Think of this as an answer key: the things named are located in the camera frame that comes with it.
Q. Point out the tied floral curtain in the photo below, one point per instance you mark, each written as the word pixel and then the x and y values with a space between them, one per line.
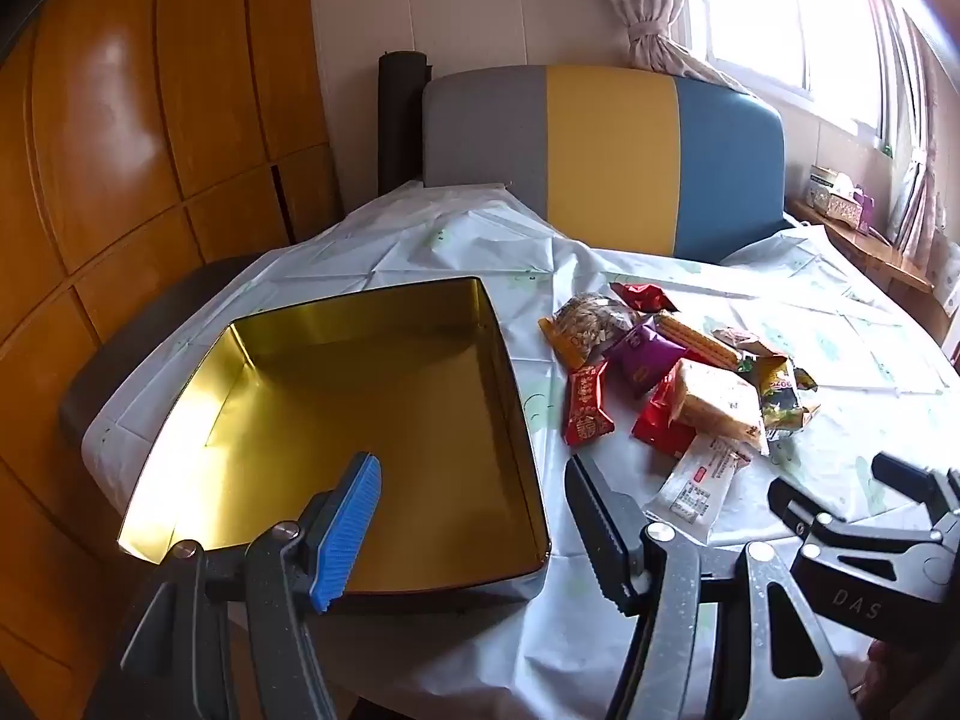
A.
pixel 652 30

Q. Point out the window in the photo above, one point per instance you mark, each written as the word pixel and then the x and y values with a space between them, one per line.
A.
pixel 765 15

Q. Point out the white printed plastic tablecloth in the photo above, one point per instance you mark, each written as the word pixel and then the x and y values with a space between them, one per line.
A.
pixel 420 240

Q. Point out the hanging floral curtain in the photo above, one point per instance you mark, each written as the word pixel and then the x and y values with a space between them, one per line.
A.
pixel 919 187

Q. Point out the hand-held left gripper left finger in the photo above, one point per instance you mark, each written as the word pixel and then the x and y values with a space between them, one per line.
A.
pixel 352 525

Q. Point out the wooden cabinet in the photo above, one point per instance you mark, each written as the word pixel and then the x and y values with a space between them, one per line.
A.
pixel 150 90

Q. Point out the small dark red packet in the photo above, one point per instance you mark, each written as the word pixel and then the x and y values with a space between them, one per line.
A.
pixel 645 296

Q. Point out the yellow green snack packet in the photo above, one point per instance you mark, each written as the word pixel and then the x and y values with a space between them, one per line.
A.
pixel 780 390

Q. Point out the white snack packet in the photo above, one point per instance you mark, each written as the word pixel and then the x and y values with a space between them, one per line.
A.
pixel 694 487

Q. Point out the gold tin box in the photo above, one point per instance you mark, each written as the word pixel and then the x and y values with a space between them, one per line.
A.
pixel 360 390

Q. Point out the purple snack packet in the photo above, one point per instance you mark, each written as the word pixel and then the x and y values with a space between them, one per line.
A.
pixel 645 360

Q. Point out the glossy red snack packet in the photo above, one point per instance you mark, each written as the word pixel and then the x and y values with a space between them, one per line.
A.
pixel 656 427

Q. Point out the grey yellow blue chair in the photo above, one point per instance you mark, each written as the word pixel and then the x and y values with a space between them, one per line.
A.
pixel 600 150

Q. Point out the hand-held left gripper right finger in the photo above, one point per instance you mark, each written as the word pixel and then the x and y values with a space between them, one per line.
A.
pixel 600 525

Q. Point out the tissue box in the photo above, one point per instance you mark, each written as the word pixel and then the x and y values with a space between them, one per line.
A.
pixel 832 199

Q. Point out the black rolled mat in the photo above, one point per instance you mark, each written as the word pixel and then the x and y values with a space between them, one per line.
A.
pixel 401 120

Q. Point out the red printed snack packet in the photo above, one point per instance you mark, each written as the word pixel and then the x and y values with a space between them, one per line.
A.
pixel 589 405

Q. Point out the orange clear seed packet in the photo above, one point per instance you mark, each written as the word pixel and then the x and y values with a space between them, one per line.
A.
pixel 592 322

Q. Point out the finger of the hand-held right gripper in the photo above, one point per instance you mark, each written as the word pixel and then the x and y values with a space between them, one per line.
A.
pixel 791 502
pixel 904 471

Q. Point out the clear cracker packet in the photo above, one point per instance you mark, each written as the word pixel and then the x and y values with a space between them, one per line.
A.
pixel 716 401

